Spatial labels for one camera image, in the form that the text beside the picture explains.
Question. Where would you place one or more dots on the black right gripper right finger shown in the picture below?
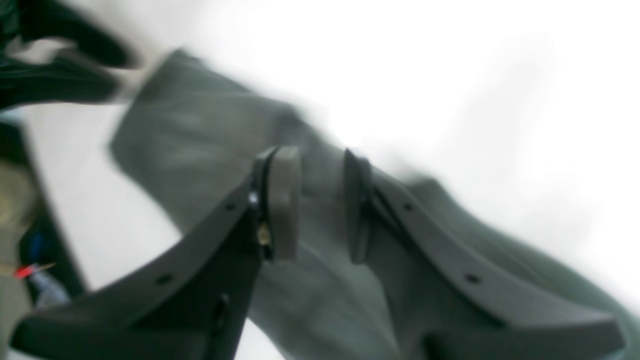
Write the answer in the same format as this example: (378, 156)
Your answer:
(446, 302)

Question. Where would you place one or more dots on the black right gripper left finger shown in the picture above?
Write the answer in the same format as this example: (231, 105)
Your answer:
(191, 302)

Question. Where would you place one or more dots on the dark grey T-shirt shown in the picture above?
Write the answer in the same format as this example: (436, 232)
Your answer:
(192, 136)

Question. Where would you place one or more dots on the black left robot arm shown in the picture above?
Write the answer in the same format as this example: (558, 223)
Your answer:
(74, 75)

